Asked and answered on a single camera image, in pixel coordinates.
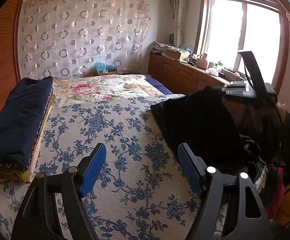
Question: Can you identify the tissue box with blue bag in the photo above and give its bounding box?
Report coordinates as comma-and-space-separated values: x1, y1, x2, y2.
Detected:
95, 62, 117, 76

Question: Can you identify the cardboard box on sideboard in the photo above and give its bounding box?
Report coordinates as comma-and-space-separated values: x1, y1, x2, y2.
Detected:
164, 48, 190, 60

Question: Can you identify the black t-shirt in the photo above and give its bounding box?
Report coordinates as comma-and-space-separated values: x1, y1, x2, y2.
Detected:
150, 88, 261, 180

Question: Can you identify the folded circle trimmed dark garment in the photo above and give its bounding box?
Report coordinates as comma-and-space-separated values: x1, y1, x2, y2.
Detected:
0, 87, 55, 170

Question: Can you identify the dark blue blanket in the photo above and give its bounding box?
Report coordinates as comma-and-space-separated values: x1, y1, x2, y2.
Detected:
145, 76, 172, 95

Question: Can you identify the folded navy blue garment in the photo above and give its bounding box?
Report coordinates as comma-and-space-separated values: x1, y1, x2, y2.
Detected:
0, 76, 54, 169

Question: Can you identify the wooden wardrobe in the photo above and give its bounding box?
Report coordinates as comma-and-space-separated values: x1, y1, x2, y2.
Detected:
0, 0, 31, 120

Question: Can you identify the circle patterned curtain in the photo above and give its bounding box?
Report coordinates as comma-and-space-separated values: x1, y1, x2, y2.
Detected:
18, 0, 151, 79

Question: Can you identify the pink floral quilt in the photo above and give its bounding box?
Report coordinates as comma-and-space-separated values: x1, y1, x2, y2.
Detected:
53, 74, 163, 107

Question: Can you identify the wooden sideboard cabinet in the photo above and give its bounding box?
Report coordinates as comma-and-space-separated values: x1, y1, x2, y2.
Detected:
148, 54, 230, 95

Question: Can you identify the blue floral bed sheet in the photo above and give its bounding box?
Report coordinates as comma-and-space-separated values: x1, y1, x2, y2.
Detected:
0, 93, 228, 240

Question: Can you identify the window with wooden frame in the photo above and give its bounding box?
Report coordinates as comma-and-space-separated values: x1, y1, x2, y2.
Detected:
194, 0, 289, 92

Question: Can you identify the pink bottle on sideboard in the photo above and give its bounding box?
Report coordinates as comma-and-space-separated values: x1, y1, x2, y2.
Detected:
196, 53, 208, 69

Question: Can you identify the folded tan garment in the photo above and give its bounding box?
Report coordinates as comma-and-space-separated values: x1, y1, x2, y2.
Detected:
0, 99, 54, 183

